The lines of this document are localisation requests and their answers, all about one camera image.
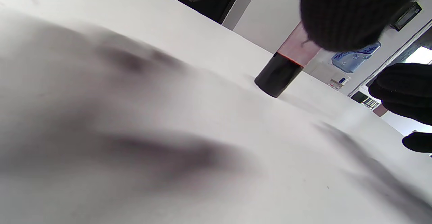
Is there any small white blue box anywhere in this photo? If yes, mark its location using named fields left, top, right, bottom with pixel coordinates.
left=329, top=76, right=352, bottom=90

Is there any person's left hand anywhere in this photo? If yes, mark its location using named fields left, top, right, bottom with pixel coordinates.
left=123, top=0, right=432, bottom=52

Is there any blue white plastic pack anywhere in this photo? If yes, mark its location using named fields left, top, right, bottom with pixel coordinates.
left=331, top=41, right=382, bottom=73

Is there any person's right hand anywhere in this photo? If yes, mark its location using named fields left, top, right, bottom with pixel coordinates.
left=368, top=63, right=432, bottom=154

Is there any black wall-mounted device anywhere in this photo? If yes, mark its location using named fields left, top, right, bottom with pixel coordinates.
left=389, top=1, right=423, bottom=32

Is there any clear soy sauce bottle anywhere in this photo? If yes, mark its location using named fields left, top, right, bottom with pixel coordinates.
left=254, top=21, right=323, bottom=99

